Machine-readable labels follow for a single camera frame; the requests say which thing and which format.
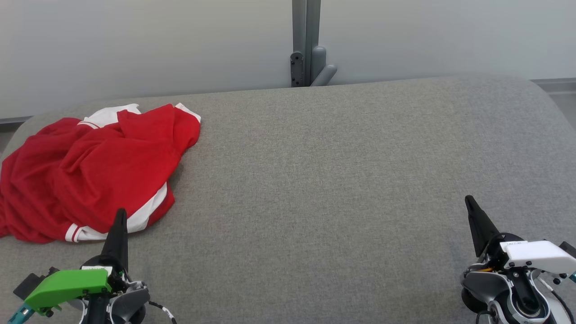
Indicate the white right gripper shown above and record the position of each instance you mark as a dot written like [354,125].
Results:
[540,254]

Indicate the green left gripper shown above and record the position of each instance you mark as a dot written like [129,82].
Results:
[67,285]

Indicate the red and white jersey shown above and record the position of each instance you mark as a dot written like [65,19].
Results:
[90,171]

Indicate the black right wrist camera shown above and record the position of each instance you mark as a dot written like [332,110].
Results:
[569,248]

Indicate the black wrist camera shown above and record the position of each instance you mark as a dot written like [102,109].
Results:
[569,248]
[27,283]

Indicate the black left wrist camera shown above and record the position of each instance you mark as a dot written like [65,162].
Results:
[27,283]

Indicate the grey metal post bracket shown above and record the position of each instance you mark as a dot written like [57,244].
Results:
[306,27]

